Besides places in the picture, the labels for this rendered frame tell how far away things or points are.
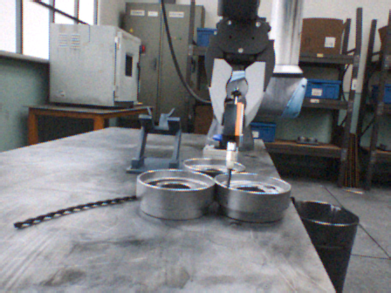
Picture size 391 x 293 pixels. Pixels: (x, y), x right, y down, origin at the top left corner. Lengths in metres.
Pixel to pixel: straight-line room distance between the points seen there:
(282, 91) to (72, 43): 2.18
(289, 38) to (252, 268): 0.73
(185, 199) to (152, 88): 4.01
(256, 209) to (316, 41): 3.73
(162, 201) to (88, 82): 2.43
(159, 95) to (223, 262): 4.09
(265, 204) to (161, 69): 4.01
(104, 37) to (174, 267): 2.54
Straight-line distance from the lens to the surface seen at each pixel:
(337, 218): 1.91
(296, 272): 0.34
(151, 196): 0.41
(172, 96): 4.33
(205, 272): 0.32
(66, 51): 2.90
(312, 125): 4.58
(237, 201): 0.42
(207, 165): 0.60
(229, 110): 0.45
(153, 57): 4.41
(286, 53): 0.96
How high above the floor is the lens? 0.96
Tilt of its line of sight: 8 degrees down
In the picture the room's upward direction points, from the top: 4 degrees clockwise
